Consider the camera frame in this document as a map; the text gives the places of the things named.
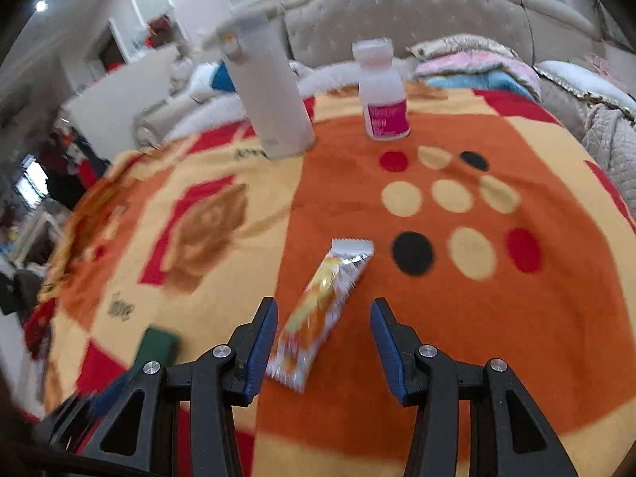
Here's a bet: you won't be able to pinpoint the dark green scouring pad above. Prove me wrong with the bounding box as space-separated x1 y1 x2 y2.
128 326 180 376

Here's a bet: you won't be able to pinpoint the orange snack wrapper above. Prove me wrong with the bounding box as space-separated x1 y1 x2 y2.
266 238 375 393

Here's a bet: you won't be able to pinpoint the red orange patterned blanket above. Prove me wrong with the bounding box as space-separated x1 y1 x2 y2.
38 89 635 476

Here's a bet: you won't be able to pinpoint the beige thermos bottle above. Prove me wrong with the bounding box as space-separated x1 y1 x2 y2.
217 12 315 159

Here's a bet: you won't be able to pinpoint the blue jacket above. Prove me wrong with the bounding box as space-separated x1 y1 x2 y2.
210 62 236 94

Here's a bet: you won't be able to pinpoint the white cushion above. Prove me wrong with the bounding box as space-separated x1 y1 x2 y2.
535 60 635 114

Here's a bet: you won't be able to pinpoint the white pink pill bottle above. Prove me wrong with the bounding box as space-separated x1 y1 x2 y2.
353 38 410 141

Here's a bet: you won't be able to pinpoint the pink blue folded blankets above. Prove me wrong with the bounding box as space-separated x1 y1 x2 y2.
407 33 541 103

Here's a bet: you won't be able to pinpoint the beige tufted sofa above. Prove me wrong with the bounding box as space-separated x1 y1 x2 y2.
266 0 635 204

